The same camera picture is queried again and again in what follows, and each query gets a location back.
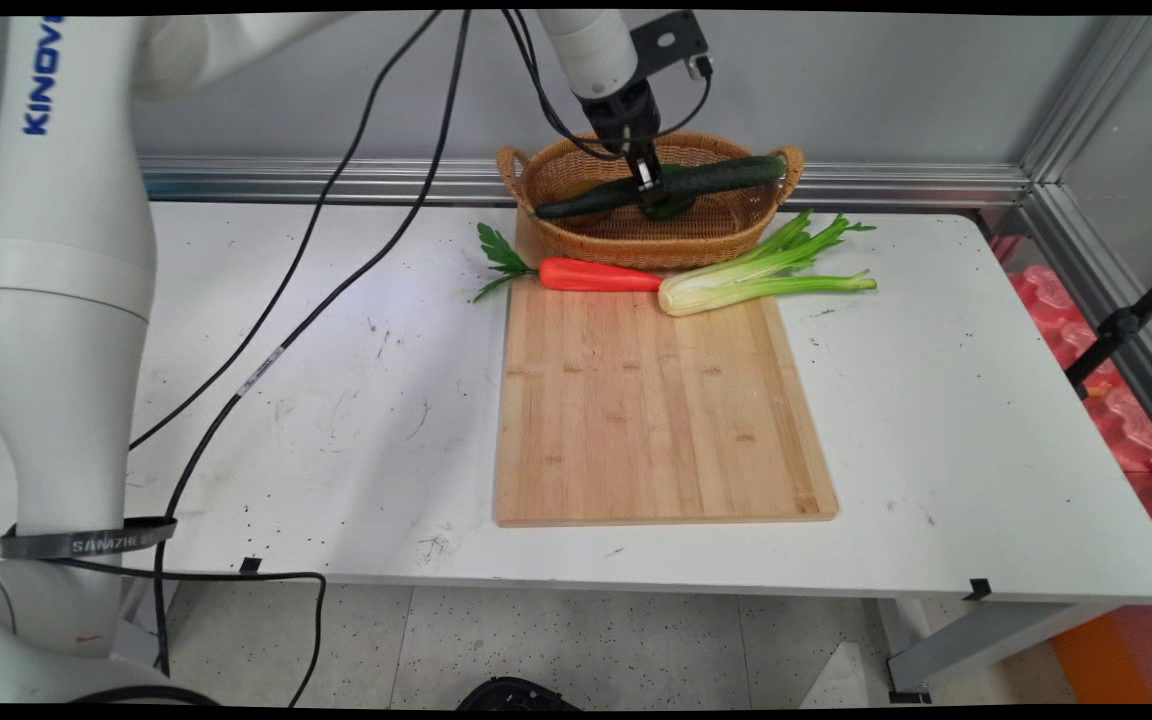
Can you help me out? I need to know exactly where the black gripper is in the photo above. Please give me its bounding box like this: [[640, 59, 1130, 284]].
[[580, 78, 664, 194]]

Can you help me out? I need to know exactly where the dark green cucumber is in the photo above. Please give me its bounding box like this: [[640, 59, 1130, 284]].
[[533, 154, 789, 222]]

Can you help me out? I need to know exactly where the green bell pepper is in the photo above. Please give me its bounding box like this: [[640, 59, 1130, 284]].
[[639, 193, 698, 223]]

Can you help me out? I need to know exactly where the woven wicker basket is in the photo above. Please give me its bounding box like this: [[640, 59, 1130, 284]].
[[496, 131, 805, 273]]

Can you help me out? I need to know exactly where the orange carrot with leaves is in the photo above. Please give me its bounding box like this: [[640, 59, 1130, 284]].
[[473, 223, 665, 303]]

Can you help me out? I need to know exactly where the green celery stalk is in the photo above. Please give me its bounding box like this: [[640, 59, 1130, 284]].
[[657, 210, 878, 318]]

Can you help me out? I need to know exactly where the bamboo cutting board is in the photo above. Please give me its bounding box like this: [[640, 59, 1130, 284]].
[[493, 278, 839, 528]]

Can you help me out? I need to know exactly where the black tripod stand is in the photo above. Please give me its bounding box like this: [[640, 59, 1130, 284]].
[[1065, 255, 1152, 402]]

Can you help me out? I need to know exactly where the pink bubble wrap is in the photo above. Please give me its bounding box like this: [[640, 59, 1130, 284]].
[[986, 235, 1152, 566]]

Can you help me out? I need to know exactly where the black round floor object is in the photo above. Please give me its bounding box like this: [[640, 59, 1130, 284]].
[[456, 677, 582, 712]]

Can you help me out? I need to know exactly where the grey metal table leg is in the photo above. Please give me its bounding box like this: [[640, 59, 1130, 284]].
[[876, 598, 1122, 704]]

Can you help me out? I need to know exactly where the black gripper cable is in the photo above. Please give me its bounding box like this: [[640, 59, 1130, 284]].
[[501, 10, 713, 163]]

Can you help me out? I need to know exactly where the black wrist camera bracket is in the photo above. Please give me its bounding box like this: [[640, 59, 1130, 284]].
[[630, 11, 713, 83]]

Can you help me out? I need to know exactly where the horizontal aluminium frame rail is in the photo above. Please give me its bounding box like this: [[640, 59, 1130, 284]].
[[131, 153, 1033, 212]]

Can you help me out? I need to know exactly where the long black cable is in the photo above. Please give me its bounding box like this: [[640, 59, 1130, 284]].
[[128, 12, 445, 451]]

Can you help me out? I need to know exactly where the black cable with white label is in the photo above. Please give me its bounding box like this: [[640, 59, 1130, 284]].
[[152, 12, 473, 679]]

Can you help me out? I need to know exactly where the slanted aluminium frame post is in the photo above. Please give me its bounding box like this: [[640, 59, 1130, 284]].
[[1019, 15, 1152, 466]]

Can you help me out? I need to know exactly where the black cable from arm strap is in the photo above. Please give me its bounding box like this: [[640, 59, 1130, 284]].
[[41, 556, 328, 707]]

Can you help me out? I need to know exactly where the black strap with grey print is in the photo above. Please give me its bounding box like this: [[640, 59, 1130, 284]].
[[0, 516, 179, 562]]

